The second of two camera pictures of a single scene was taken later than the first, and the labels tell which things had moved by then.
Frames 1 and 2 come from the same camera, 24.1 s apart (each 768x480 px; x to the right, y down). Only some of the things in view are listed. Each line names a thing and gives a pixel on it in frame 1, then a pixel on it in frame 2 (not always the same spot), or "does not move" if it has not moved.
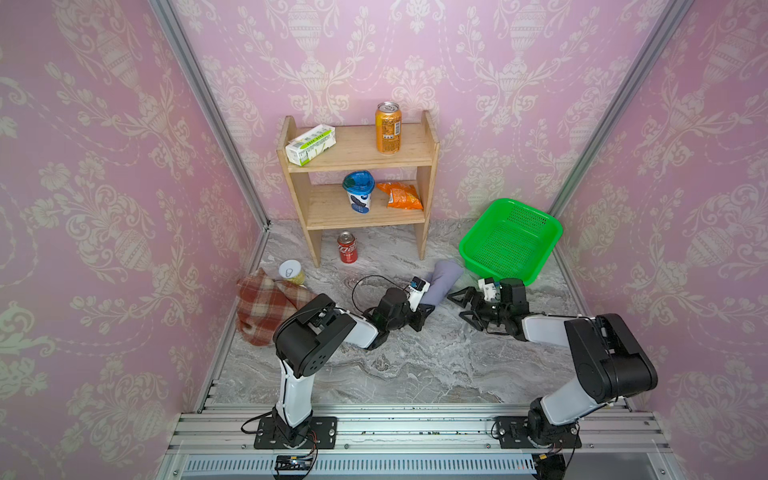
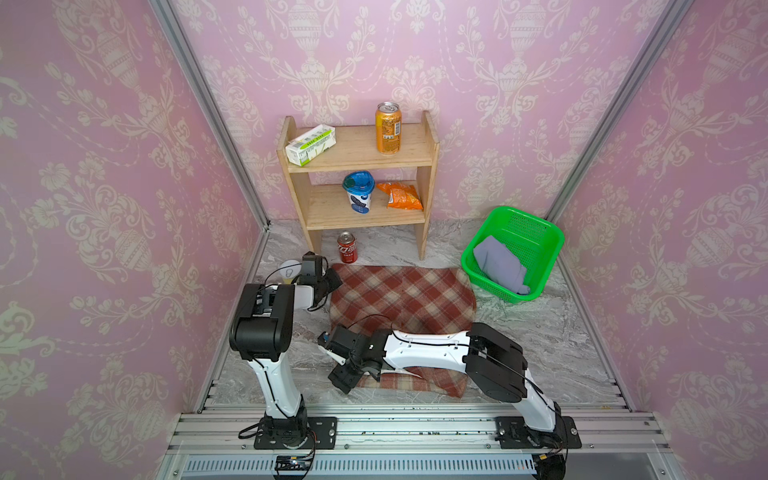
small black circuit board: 292,462 does not move
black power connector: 549,466 does not move
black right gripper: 472,293 -> 340,380
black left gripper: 420,316 -> 336,281
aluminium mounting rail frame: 416,442 does not move
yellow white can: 291,270 does not move
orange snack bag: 402,195 does not move
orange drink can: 388,127 does not move
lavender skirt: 443,277 -> 501,265
